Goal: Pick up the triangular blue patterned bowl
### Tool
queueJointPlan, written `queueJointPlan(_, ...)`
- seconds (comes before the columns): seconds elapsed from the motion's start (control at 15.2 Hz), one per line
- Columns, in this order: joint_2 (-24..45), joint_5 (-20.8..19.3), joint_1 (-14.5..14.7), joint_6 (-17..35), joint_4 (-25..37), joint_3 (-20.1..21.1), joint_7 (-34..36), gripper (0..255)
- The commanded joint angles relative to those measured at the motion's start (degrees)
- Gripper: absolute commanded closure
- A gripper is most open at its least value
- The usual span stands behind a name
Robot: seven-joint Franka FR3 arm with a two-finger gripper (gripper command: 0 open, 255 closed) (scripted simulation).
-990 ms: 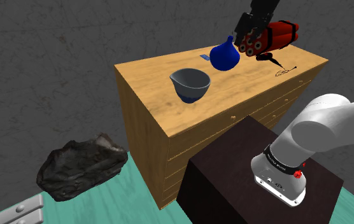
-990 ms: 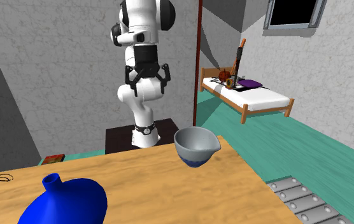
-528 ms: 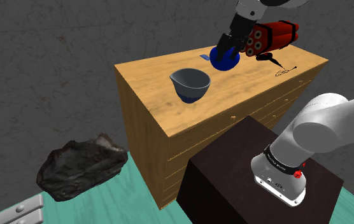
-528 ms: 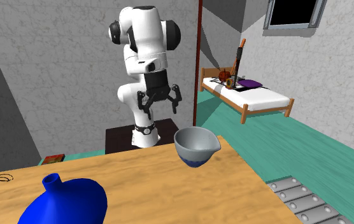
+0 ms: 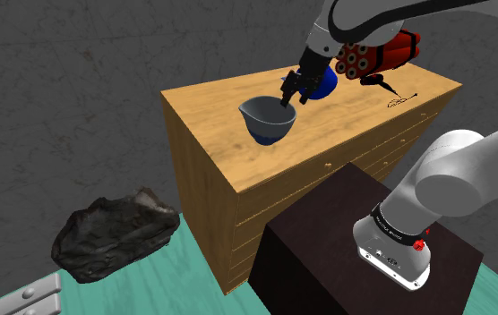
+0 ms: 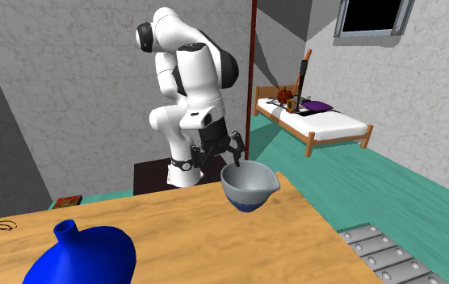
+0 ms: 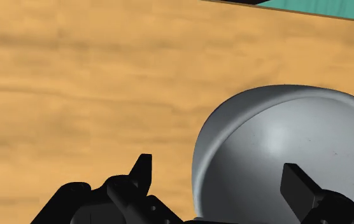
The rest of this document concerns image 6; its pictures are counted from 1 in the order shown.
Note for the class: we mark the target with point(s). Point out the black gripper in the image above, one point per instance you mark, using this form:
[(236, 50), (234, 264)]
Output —
[(214, 137)]

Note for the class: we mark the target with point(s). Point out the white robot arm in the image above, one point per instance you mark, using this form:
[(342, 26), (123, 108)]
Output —
[(195, 74)]

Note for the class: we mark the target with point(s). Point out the grey bowl with blue base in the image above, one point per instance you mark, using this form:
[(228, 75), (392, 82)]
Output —
[(248, 181)]

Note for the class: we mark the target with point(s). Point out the dark robot stand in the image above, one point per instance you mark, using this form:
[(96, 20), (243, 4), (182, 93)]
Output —
[(149, 177)]

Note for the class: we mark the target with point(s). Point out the wooden bed with white mattress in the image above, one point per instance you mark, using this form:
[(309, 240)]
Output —
[(327, 124)]

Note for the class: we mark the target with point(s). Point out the red book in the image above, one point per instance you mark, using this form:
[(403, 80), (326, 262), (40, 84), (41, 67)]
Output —
[(67, 201)]

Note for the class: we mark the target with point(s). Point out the blue vase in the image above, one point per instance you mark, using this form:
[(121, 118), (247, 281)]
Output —
[(86, 255)]

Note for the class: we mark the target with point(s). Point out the grey studded metal panel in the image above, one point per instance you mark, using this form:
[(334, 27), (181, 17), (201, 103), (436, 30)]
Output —
[(390, 255)]

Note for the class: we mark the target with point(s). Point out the grey framed window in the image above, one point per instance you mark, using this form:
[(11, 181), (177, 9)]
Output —
[(370, 15)]

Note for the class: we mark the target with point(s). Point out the dark red door post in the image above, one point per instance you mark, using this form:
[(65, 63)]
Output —
[(251, 78)]

